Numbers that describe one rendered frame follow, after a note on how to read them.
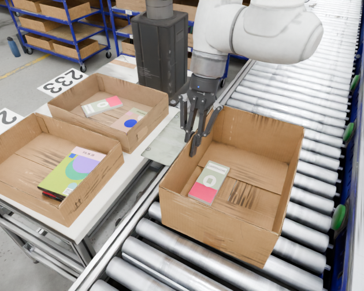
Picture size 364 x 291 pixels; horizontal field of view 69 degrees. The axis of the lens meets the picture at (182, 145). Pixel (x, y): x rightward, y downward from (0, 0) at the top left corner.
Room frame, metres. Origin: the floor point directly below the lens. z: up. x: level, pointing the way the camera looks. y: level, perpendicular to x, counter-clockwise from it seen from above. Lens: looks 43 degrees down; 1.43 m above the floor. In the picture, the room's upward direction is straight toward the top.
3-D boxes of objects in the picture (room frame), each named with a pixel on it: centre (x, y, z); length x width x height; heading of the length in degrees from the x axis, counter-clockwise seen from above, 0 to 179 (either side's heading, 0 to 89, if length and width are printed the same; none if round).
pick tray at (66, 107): (0.88, 0.29, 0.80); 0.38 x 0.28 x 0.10; 62
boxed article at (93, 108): (0.95, 0.35, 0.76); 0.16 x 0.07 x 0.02; 121
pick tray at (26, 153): (0.59, 0.43, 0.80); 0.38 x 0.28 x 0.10; 65
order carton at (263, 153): (0.51, -0.16, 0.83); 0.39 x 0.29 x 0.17; 154
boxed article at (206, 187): (0.53, -0.09, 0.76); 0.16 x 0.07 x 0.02; 152
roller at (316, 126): (0.92, -0.43, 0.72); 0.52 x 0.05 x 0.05; 62
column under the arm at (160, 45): (1.14, 0.09, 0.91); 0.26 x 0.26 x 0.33; 63
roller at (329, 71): (1.38, -0.68, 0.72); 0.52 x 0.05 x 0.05; 62
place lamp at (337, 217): (0.38, -0.41, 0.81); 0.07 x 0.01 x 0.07; 152
